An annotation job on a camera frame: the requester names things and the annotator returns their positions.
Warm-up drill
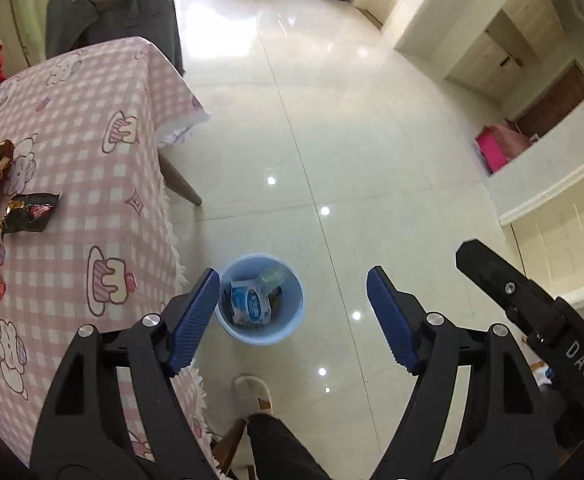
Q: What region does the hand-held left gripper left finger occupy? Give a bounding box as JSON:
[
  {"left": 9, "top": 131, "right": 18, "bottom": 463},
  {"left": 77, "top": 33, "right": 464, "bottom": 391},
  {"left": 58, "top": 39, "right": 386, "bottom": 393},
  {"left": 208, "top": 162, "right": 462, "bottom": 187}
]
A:
[{"left": 29, "top": 267, "right": 221, "bottom": 480}]

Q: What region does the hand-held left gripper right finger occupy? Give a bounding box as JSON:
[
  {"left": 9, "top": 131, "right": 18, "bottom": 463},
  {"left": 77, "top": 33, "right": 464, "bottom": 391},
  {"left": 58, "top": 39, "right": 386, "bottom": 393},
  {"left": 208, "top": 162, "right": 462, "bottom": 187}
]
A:
[{"left": 367, "top": 266, "right": 563, "bottom": 480}]

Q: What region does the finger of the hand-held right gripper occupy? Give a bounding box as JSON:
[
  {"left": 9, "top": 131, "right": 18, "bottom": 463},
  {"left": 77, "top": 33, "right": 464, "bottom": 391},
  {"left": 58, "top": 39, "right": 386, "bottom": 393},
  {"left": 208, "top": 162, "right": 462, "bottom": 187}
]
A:
[{"left": 454, "top": 240, "right": 557, "bottom": 337}]

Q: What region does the white and blue snack packet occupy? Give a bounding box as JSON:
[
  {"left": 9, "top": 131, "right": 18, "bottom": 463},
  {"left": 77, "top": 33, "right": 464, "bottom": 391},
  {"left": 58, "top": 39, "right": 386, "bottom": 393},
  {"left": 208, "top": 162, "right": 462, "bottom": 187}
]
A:
[{"left": 230, "top": 280, "right": 273, "bottom": 326}]

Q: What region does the blue plastic bucket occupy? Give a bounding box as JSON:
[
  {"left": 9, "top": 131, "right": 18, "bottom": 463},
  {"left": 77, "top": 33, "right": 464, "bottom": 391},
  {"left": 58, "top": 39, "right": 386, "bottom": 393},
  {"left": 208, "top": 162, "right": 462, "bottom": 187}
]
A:
[{"left": 218, "top": 255, "right": 305, "bottom": 346}]

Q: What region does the pale green packet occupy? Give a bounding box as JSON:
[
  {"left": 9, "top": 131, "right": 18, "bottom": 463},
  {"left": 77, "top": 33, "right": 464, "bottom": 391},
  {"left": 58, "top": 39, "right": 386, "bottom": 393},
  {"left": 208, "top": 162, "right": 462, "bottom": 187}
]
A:
[{"left": 259, "top": 266, "right": 289, "bottom": 286}]

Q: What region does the black snack wrapper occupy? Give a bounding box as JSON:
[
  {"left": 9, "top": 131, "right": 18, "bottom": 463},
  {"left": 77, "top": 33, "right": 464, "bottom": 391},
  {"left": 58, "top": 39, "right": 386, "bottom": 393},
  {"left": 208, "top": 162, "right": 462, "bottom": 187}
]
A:
[{"left": 0, "top": 192, "right": 62, "bottom": 241}]

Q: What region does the person's beige slipper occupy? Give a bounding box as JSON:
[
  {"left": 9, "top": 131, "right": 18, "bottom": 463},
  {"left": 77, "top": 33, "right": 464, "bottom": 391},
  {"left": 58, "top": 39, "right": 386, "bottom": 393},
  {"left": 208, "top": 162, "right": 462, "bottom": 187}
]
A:
[{"left": 235, "top": 375, "right": 274, "bottom": 421}]

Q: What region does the pink box on floor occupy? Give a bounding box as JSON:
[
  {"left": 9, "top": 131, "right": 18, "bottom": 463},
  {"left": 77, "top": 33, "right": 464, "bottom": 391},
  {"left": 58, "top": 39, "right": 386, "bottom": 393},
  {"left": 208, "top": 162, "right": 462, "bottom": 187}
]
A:
[{"left": 474, "top": 120, "right": 532, "bottom": 176}]

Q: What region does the person's leg in black pants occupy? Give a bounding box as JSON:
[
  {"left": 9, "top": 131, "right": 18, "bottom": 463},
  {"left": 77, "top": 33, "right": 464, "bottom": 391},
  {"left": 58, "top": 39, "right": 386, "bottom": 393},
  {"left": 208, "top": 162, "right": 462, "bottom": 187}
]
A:
[{"left": 247, "top": 411, "right": 330, "bottom": 480}]

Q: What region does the pink checkered tablecloth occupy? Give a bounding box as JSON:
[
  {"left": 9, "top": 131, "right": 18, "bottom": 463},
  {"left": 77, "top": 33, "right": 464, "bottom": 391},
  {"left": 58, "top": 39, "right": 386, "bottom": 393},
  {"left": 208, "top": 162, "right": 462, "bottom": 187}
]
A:
[{"left": 0, "top": 36, "right": 210, "bottom": 476}]

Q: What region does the dark brown entrance door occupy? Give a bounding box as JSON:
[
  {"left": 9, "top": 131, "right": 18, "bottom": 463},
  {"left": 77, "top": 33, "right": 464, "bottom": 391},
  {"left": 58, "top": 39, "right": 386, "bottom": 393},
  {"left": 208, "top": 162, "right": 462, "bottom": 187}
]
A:
[{"left": 514, "top": 62, "right": 584, "bottom": 138}]

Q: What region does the white cabinet unit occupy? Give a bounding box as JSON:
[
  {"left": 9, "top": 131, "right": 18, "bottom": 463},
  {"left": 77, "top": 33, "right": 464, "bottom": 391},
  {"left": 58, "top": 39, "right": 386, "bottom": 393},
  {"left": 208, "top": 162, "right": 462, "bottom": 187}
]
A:
[{"left": 444, "top": 0, "right": 568, "bottom": 103}]

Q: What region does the grey jacket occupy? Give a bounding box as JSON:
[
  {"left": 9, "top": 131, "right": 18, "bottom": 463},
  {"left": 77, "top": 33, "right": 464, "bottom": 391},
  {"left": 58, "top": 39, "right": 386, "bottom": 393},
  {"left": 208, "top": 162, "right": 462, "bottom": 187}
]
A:
[{"left": 46, "top": 0, "right": 183, "bottom": 73}]

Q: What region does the wooden dining chair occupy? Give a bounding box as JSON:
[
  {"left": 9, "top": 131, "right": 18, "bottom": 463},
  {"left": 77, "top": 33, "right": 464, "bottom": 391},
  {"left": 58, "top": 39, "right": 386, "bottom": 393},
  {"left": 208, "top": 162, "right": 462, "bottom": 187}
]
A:
[{"left": 89, "top": 0, "right": 137, "bottom": 18}]

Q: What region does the green lace curtain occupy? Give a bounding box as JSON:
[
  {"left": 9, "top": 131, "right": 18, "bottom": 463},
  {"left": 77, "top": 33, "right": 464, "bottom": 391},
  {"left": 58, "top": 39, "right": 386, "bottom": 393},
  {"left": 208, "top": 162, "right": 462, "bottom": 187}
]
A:
[{"left": 9, "top": 0, "right": 55, "bottom": 63}]

